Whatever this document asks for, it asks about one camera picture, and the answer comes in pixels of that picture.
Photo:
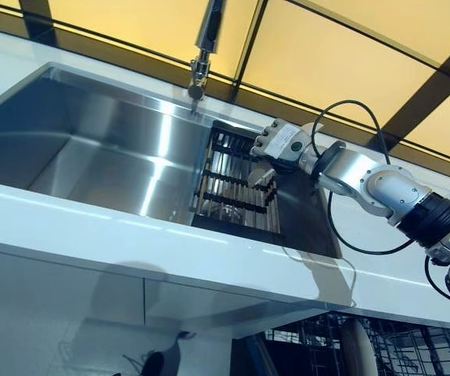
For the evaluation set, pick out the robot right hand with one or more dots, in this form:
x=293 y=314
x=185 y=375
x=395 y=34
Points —
x=283 y=145

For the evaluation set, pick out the black sink dish rack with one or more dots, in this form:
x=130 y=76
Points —
x=228 y=180

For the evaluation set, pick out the steel sink drain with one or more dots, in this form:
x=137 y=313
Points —
x=228 y=213

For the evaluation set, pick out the chrome gooseneck faucet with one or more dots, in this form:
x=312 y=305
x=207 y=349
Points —
x=208 y=31

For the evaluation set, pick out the stainless steel kitchen sink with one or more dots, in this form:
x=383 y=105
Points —
x=111 y=156

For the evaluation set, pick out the white kitchen cabinet door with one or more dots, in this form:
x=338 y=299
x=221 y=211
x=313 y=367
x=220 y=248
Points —
x=209 y=309
x=52 y=305

